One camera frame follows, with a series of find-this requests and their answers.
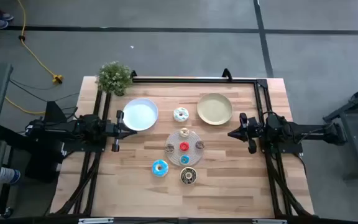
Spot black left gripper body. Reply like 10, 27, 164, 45
106, 110, 124, 152

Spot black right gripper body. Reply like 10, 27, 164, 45
239, 112, 264, 155

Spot large blue glazed donut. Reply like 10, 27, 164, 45
151, 159, 169, 178

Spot large white sprinkled donut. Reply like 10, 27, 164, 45
173, 107, 190, 123

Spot large chocolate sprinkled donut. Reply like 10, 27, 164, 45
180, 166, 198, 185

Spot white round plate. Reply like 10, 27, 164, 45
122, 98, 159, 132

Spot beige round plate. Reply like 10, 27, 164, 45
196, 93, 233, 126

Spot green potted plant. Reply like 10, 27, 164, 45
95, 60, 134, 97

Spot black equipment stand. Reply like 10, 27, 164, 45
24, 101, 68, 184

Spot silver table clamp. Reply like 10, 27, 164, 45
252, 218, 288, 224
78, 217, 115, 224

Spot round woven rope mat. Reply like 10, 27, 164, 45
164, 129, 204, 167

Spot yellow floor extension cable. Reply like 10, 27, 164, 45
4, 0, 64, 115

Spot black floor cable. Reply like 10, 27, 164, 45
9, 79, 80, 103

